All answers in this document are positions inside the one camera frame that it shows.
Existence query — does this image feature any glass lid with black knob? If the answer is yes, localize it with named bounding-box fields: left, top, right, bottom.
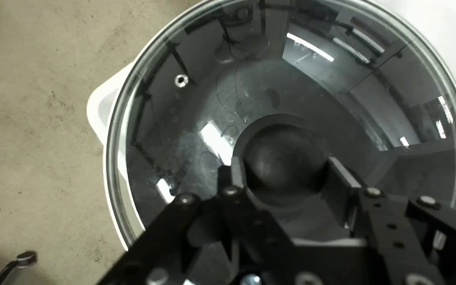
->
left=103, top=0, right=456, bottom=249

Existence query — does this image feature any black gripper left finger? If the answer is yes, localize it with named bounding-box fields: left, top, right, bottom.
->
left=98, top=156, right=249, bottom=285

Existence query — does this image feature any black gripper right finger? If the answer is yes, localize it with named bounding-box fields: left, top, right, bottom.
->
left=322, top=154, right=456, bottom=285

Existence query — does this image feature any black office chair base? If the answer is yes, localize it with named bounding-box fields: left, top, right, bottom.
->
left=0, top=249, right=38, bottom=285

